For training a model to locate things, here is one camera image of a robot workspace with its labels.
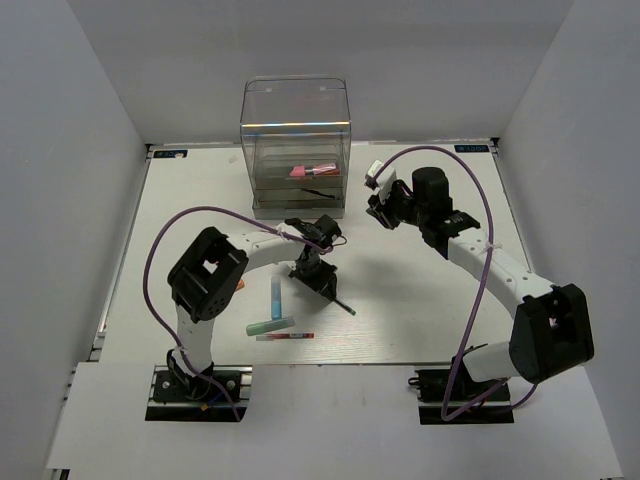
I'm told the blue highlighter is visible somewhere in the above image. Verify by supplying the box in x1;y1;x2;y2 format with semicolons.
270;276;283;320

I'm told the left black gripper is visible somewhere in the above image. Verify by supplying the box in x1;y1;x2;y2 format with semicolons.
288;257;337;301

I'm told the blue table label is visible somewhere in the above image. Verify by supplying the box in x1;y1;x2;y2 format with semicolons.
153;149;188;159
454;144;490;153

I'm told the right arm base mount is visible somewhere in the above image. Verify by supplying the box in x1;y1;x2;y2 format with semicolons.
407;366;514;426

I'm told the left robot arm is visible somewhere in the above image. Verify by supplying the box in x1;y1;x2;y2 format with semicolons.
168;215;342;399

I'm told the clear acrylic drawer organizer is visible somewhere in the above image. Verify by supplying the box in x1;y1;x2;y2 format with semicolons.
240;75;352;220

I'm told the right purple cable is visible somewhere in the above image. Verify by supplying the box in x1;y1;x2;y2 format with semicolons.
374;144;541;422

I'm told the pink capped marker tube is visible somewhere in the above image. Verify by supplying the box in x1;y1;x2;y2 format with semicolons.
286;163;341;180

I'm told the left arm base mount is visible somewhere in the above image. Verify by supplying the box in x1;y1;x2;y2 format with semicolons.
145;366;252;423

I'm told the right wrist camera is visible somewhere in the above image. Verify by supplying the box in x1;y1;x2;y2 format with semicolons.
365;160;397;203

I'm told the left blue table label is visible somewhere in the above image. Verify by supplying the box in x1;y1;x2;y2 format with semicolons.
153;149;188;159

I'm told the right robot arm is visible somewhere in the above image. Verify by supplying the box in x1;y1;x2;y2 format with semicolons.
365;161;595;399

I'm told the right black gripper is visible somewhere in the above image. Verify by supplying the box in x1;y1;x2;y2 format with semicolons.
367;182;429;230

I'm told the green highlighter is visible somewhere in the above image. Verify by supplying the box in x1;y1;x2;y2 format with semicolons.
246;316;295;336

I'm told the green pen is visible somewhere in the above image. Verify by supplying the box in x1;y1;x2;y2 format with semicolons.
333;298;356;316

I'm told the red pen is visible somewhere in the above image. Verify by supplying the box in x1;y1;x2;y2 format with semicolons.
256;332;315;341

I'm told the right blue table label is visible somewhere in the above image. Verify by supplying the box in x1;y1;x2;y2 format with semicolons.
454;144;490;153

